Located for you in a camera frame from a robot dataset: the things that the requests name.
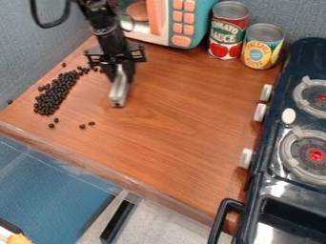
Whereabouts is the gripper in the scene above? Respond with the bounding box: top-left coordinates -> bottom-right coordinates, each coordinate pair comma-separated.
82,42 -> 148,85

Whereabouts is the silver tool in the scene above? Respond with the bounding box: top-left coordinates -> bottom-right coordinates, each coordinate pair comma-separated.
107,64 -> 131,109

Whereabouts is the pile of black bits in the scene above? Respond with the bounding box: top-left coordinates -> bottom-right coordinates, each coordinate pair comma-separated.
31,61 -> 106,130

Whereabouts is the toy microwave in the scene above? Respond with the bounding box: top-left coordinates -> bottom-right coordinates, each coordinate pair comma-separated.
118,0 -> 221,51

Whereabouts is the red tomato can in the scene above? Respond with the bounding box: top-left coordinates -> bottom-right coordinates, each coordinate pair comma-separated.
206,0 -> 252,61

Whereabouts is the yellow pineapple can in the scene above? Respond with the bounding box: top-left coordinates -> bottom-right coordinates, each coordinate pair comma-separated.
239,22 -> 286,71

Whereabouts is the toy stove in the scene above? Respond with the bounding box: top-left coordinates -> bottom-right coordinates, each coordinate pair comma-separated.
206,37 -> 326,244

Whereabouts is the black cable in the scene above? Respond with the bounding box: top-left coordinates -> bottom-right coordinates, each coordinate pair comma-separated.
28,0 -> 73,30

